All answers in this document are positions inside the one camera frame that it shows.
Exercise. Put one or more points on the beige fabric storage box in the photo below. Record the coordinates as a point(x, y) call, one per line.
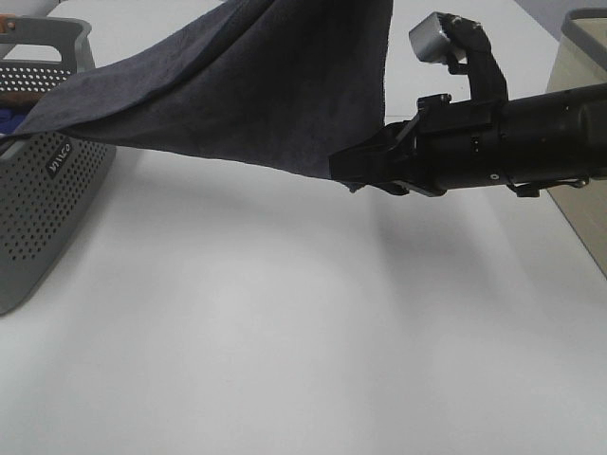
point(581, 61)

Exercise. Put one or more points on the brown cloth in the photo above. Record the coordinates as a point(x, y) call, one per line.
point(16, 99)

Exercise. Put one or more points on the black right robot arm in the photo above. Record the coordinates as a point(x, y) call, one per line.
point(526, 145)

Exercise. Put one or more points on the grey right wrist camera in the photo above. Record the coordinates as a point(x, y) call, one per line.
point(431, 43)

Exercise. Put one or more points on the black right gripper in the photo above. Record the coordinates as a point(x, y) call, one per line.
point(445, 146)

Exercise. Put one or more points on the blue cloth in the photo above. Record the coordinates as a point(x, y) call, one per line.
point(11, 118)

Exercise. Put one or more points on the grey perforated plastic basket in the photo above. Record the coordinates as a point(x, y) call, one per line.
point(48, 181)

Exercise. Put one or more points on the dark grey towel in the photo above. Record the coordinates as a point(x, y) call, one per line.
point(280, 84)

